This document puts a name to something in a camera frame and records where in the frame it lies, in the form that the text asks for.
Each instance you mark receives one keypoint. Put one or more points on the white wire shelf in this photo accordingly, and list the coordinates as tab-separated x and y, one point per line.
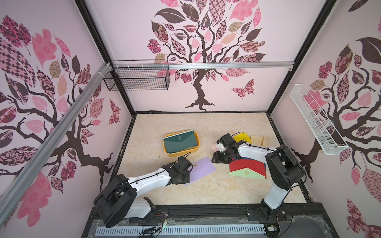
322	127

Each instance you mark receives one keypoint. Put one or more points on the purple envelope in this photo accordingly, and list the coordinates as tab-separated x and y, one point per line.
201	169

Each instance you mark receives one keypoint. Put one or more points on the light green envelope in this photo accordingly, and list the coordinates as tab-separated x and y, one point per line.
247	173

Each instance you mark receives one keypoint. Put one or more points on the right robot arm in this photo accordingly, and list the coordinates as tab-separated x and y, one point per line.
283	167

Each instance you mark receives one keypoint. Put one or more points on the aluminium rail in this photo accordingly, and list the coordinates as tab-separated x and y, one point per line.
211	65
22	182

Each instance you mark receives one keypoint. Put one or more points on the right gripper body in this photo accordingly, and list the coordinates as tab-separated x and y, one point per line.
219	156

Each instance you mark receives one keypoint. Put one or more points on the aluminium rail back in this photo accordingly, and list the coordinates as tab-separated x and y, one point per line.
211	65

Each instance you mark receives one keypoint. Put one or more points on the white cable duct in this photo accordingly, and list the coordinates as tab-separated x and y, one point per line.
182	230

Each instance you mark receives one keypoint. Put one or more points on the red envelope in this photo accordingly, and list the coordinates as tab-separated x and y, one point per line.
255	165

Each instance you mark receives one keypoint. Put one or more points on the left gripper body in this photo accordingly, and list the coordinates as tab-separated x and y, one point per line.
183	178

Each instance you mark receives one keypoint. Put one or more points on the dark green envelope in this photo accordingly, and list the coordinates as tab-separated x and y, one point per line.
180	141

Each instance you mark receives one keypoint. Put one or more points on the beige envelope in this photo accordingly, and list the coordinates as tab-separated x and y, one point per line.
258	140

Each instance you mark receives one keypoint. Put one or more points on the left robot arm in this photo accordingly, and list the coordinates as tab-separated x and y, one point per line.
122	197

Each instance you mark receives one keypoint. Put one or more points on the aluminium rail left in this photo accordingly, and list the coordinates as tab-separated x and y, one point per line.
22	182

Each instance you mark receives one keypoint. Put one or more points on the black wire basket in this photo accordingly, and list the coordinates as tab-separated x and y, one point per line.
138	75

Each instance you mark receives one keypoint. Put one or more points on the pink envelope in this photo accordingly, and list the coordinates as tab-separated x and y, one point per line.
214	148

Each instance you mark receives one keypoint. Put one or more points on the yellow envelope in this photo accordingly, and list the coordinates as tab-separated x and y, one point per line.
241	136

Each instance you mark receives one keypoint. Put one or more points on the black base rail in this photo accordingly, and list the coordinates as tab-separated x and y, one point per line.
294	220

